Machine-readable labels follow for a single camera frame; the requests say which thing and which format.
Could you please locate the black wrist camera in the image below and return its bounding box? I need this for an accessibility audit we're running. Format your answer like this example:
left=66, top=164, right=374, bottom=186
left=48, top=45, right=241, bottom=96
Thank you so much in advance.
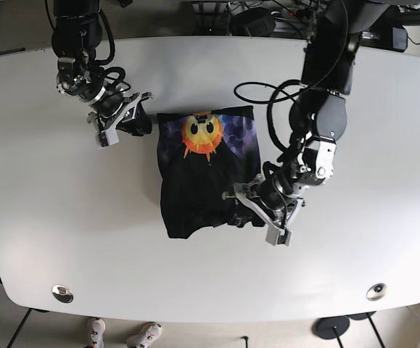
left=116, top=104, right=152, bottom=136
left=227, top=201, right=265, bottom=228

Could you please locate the left black floor stand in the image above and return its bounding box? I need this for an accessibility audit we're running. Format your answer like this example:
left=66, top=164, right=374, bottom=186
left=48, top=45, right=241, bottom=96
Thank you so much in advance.
left=313, top=316, right=350, bottom=348

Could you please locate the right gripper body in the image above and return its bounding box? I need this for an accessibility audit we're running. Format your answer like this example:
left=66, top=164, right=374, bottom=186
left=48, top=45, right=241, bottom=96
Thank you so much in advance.
left=87, top=90, right=141, bottom=133

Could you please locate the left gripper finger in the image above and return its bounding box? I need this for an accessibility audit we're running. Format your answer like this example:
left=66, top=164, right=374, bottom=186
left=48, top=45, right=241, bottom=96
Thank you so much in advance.
left=222, top=183, right=248, bottom=200
left=265, top=225, right=292, bottom=246

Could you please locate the white orange shoe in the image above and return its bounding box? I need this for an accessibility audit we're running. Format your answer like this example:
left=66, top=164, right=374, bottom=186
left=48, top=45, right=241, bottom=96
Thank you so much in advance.
left=126, top=323, right=162, bottom=348
left=87, top=318, right=106, bottom=348

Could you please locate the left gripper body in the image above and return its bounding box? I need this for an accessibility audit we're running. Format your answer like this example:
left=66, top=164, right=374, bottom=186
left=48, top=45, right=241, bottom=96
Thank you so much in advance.
left=234, top=177, right=306, bottom=228

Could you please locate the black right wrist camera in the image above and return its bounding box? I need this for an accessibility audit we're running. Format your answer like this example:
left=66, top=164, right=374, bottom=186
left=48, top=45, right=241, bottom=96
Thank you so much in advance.
left=116, top=104, right=152, bottom=136

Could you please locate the table cable grommet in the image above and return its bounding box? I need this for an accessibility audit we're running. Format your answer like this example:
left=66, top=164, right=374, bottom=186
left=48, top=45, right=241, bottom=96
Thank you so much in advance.
left=52, top=284, right=74, bottom=304
left=366, top=283, right=387, bottom=302

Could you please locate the right black floor stand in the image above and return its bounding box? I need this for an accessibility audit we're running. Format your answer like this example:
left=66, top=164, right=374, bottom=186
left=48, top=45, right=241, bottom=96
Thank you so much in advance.
left=348, top=312, right=386, bottom=348

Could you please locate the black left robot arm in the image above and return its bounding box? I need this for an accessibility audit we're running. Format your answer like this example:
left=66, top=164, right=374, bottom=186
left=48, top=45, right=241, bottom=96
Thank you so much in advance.
left=232, top=1, right=390, bottom=246

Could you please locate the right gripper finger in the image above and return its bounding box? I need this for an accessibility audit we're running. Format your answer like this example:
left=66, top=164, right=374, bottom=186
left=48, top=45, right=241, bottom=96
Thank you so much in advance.
left=136, top=92, right=153, bottom=102
left=96, top=129, right=119, bottom=149

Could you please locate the black printed T-shirt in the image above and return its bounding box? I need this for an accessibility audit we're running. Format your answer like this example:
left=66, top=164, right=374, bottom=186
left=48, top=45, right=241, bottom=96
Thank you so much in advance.
left=157, top=106, right=261, bottom=239

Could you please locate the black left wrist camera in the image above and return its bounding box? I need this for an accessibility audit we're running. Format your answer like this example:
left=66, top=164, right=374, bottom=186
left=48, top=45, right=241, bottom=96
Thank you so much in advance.
left=227, top=201, right=265, bottom=228

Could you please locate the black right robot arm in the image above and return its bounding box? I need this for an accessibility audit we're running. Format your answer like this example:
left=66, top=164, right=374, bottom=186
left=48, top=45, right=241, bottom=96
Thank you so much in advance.
left=46, top=1, right=152, bottom=148

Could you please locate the black floor stand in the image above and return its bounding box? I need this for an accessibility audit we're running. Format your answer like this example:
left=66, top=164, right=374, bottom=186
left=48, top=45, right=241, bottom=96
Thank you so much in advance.
left=313, top=316, right=350, bottom=348
left=348, top=312, right=386, bottom=348

